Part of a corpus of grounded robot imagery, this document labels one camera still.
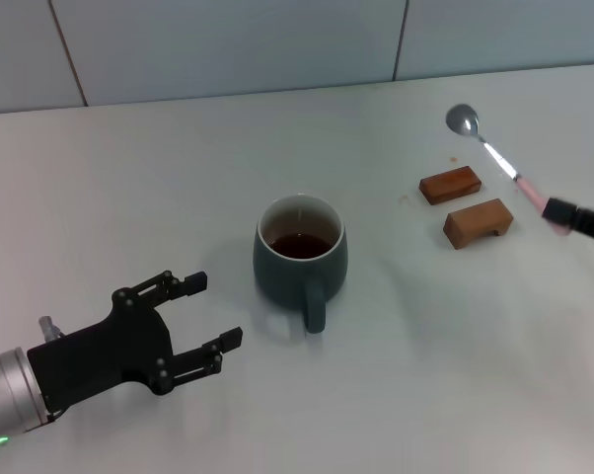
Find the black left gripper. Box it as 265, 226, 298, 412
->
26, 269, 245, 419

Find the grey ceramic cup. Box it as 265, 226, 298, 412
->
252, 194, 350, 335

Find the pink handled metal spoon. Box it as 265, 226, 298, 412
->
444, 103, 572, 238

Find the notched light wooden block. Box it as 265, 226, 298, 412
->
442, 197, 515, 252

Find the flat reddish wooden block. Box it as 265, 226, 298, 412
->
418, 165, 483, 207

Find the dark coffee liquid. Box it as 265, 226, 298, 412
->
267, 231, 334, 261

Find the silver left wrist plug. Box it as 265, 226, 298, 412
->
38, 315, 64, 342

